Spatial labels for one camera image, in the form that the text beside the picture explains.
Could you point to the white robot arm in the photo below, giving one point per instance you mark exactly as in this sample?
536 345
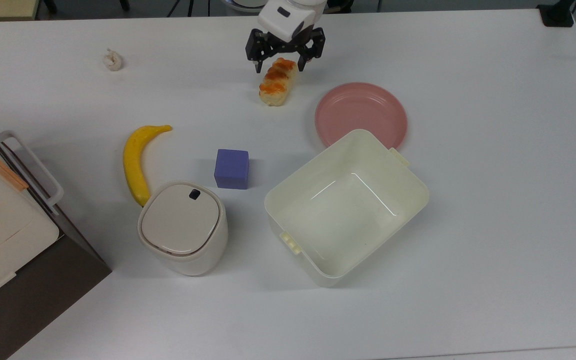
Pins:
313 3

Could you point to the yellow banana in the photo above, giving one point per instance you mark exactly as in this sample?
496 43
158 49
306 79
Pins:
133 165

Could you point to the pink round plate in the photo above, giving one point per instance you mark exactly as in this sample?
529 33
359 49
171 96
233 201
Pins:
358 112

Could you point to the purple cube block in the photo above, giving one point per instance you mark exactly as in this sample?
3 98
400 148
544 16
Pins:
231 169

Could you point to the copper strip on oven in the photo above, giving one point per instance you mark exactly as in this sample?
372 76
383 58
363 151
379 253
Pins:
0 169

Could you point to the cream plastic storage box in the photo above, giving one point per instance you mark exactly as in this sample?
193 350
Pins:
348 220

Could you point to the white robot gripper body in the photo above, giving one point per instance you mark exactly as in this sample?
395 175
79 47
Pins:
285 22

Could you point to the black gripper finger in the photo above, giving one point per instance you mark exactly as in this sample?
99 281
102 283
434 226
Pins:
315 45
257 50

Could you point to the white garlic bulb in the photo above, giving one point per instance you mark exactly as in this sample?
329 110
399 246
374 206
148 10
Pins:
113 61

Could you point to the white lidded trash bin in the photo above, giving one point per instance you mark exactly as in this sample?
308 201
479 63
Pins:
183 225

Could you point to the white and brown oven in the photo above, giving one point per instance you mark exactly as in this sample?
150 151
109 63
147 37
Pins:
3 235

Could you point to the black table clamp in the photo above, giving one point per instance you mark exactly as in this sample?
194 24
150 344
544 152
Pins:
557 14

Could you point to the orange glazed bread loaf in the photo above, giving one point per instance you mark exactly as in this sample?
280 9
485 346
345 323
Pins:
277 85

